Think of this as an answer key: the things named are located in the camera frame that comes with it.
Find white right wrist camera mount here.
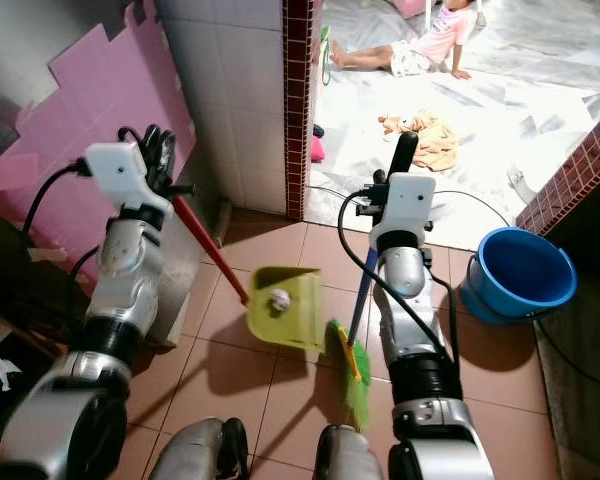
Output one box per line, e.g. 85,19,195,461
368,172,438,251

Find pink foam wall panel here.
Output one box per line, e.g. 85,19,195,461
0,0,199,276

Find small white toy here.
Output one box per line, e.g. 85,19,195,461
505,165,539,206

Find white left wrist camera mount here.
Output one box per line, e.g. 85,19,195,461
85,141,174,216

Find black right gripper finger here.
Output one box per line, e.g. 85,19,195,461
387,130,429,183

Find blue plastic bucket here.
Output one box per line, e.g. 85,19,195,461
460,227,579,326

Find child in pink clothes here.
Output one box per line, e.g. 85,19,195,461
330,0,479,81

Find silver robot leg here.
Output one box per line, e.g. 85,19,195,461
148,418,249,480
315,425,391,480

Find white plastic bag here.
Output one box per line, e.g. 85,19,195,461
0,350,23,396

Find silver left robot leg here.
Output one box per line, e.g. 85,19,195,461
148,418,249,480

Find green flip-flop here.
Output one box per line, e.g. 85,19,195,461
320,25,333,86

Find yellow dustpan with red handle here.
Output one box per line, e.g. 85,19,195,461
172,195,326,353

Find tan plush toy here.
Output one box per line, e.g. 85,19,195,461
377,110,459,173

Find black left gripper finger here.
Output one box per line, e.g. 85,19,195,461
138,124,177,159

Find blue-handled broom with green bristles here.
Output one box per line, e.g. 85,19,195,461
328,268,381,431

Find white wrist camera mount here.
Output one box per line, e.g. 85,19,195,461
368,172,438,251
85,141,174,216

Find silver right robot leg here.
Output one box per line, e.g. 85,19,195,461
315,425,391,480

